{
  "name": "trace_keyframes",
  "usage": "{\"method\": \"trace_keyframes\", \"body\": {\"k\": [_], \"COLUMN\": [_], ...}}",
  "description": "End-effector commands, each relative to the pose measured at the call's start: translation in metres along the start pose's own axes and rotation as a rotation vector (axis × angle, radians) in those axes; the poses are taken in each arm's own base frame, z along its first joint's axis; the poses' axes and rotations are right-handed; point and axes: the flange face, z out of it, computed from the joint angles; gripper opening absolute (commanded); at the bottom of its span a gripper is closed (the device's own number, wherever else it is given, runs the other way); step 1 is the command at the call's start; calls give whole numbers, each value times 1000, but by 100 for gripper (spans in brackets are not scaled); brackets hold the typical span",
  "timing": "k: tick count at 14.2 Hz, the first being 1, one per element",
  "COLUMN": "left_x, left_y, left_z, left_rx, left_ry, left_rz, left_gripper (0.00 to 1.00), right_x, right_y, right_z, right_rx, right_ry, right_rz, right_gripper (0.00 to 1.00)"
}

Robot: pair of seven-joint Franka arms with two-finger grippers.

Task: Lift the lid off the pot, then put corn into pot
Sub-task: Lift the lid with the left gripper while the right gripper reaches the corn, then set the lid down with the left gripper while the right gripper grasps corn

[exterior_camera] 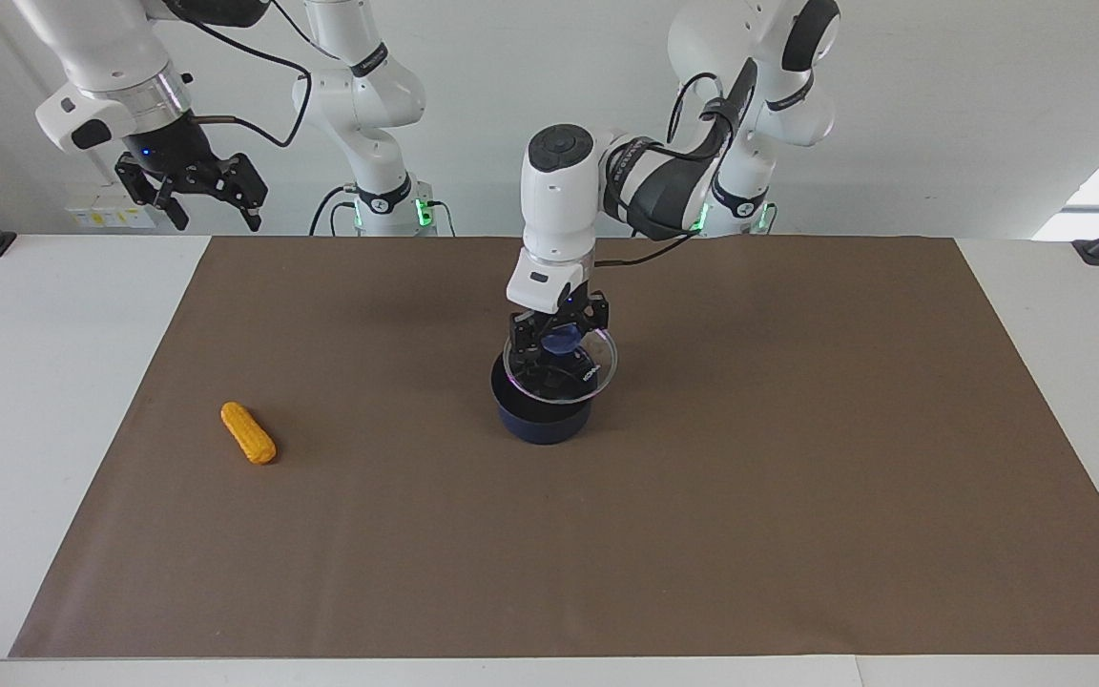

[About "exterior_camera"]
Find brown table mat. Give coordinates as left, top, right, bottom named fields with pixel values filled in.
left=9, top=236, right=1099, bottom=659

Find black right base cables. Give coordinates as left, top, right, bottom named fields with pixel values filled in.
left=309, top=186, right=457, bottom=237

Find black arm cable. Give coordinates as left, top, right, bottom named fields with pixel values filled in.
left=597, top=72, right=751, bottom=270
left=173, top=0, right=314, bottom=149

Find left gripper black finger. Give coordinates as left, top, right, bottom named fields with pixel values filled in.
left=509, top=320, right=550, bottom=378
left=576, top=296, right=611, bottom=359

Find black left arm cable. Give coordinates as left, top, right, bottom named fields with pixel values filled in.
left=597, top=72, right=751, bottom=270

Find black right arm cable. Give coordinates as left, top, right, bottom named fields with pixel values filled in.
left=173, top=0, right=314, bottom=149

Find blue saucepan with long handle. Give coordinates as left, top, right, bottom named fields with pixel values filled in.
left=490, top=353, right=598, bottom=446

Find yellow corn cob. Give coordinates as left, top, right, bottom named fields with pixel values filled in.
left=220, top=402, right=278, bottom=466

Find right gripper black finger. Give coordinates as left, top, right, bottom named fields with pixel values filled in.
left=114, top=153, right=190, bottom=231
left=214, top=153, right=269, bottom=232

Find white wall socket strip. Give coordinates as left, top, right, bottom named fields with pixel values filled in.
left=66, top=196, right=145, bottom=230

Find glass lid with blue knob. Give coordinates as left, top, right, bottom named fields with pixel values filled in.
left=502, top=324, right=619, bottom=406

